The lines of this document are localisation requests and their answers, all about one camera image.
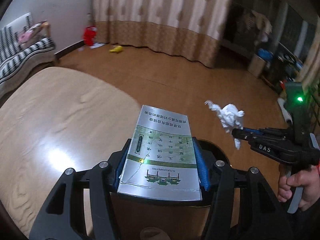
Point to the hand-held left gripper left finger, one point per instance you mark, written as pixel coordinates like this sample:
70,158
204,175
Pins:
120,165

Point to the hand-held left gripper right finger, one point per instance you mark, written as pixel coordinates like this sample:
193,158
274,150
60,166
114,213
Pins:
201,160

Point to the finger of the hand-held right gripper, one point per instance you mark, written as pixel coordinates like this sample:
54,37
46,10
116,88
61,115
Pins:
267,130
241,135

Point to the white tissue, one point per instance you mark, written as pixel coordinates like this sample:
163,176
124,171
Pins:
231,117

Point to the black bin with gold rim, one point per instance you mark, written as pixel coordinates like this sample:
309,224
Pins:
220,152

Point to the silver green carton box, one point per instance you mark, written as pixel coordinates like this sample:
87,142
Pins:
160,155

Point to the person's right hand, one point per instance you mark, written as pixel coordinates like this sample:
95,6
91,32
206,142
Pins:
312,182

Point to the white grey plastic object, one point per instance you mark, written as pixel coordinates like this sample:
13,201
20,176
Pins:
285,111

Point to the cardboard box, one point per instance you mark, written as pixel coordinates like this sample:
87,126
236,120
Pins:
257,66

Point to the light wooden table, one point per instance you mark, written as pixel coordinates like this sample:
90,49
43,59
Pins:
62,130

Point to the blue plastic bag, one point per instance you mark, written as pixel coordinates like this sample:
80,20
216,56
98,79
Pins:
265,54

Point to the hanging light clothes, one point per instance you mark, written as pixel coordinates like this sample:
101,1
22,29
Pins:
262,25

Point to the yellow toy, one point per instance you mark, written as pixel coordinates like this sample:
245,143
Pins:
116,49

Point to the white paper sheet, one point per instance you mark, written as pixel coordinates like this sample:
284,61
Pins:
97,45

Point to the red plastic bag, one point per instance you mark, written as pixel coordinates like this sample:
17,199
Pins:
89,37

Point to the beige patterned curtain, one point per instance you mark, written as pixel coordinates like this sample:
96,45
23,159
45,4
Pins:
162,17

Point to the striped black white sofa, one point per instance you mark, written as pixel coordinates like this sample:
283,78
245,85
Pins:
22,55

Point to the pink cloth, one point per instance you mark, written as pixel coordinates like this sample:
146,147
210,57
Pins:
27,33

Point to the wooden bench frame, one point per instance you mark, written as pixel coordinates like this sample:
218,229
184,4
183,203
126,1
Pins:
48,30

